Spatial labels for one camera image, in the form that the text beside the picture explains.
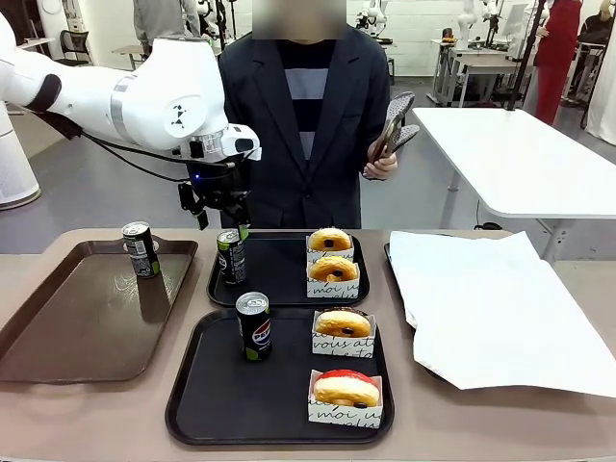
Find black stand pole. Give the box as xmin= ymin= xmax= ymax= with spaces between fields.
xmin=507 ymin=0 xmax=550 ymax=112

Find black floor cable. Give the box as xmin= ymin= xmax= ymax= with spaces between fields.
xmin=474 ymin=199 xmax=504 ymax=231

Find small background desk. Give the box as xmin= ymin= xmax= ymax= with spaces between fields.
xmin=111 ymin=43 xmax=145 ymax=71

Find white round pedestal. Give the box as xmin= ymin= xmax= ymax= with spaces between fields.
xmin=0 ymin=100 xmax=42 ymax=212

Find black perforated serving tongs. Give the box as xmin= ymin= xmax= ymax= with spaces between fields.
xmin=368 ymin=90 xmax=421 ymax=163

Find red glazed donut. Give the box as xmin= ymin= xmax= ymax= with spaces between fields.
xmin=312 ymin=369 xmax=381 ymax=409

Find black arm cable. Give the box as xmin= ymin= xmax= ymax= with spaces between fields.
xmin=28 ymin=108 xmax=237 ymax=187

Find white partition curtain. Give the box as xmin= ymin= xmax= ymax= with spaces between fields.
xmin=585 ymin=42 xmax=616 ymax=145

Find person in red apron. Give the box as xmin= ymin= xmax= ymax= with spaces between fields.
xmin=531 ymin=0 xmax=583 ymax=126

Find large white paper sheet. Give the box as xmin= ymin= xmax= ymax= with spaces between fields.
xmin=388 ymin=229 xmax=616 ymax=399

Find black Pepsi can green base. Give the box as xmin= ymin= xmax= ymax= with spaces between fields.
xmin=216 ymin=229 xmax=248 ymax=286
xmin=121 ymin=220 xmax=162 ymax=280
xmin=235 ymin=291 xmax=273 ymax=363

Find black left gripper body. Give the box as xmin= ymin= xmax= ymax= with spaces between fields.
xmin=185 ymin=161 xmax=252 ymax=213

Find black office chair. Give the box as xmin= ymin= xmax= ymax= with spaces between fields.
xmin=58 ymin=29 xmax=92 ymax=67

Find person in grey shirt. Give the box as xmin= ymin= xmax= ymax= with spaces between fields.
xmin=133 ymin=0 xmax=201 ymax=47

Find seated person in dark clothes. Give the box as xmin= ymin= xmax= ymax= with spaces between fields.
xmin=575 ymin=4 xmax=616 ymax=83

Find brown plastic serving tray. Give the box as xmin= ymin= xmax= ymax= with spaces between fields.
xmin=0 ymin=234 xmax=199 ymax=386

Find person in dark blazer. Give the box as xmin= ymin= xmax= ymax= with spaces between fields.
xmin=218 ymin=26 xmax=392 ymax=230

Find grey background workbench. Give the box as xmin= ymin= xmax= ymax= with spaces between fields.
xmin=432 ymin=38 xmax=535 ymax=107

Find person's striped grey shirt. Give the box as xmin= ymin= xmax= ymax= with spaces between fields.
xmin=278 ymin=38 xmax=338 ymax=160

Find black plastic serving tray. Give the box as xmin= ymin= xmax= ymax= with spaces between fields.
xmin=206 ymin=230 xmax=371 ymax=309
xmin=165 ymin=307 xmax=396 ymax=447

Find person's blurred head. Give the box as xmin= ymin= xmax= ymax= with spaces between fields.
xmin=249 ymin=0 xmax=347 ymax=42

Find white table with grey legs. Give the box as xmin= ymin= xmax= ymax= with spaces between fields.
xmin=411 ymin=106 xmax=616 ymax=264

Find person's left forearm dark sleeve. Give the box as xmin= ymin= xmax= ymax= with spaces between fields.
xmin=358 ymin=95 xmax=392 ymax=163

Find person's left hand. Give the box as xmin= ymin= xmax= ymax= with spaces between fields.
xmin=361 ymin=143 xmax=399 ymax=182

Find white printed paper donut box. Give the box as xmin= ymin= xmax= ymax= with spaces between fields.
xmin=307 ymin=369 xmax=385 ymax=428
xmin=311 ymin=310 xmax=376 ymax=360
xmin=305 ymin=234 xmax=356 ymax=265
xmin=305 ymin=261 xmax=361 ymax=300

